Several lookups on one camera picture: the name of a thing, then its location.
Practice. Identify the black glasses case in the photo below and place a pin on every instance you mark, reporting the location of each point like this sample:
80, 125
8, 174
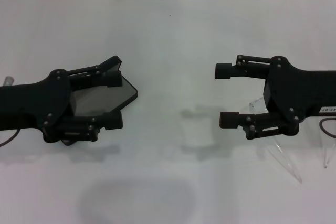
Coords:
105, 98

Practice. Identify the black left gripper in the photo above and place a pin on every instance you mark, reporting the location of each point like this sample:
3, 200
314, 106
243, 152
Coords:
31, 106

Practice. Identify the clear white glasses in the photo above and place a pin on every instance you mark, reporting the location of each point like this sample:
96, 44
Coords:
256, 103

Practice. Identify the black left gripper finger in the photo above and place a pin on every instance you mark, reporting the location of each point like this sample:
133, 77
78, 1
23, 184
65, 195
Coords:
114, 79

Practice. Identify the left wrist silver post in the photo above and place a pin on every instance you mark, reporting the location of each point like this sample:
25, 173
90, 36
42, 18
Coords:
8, 80

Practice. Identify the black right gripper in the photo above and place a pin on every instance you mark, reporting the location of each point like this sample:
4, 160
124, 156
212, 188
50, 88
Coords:
302, 93

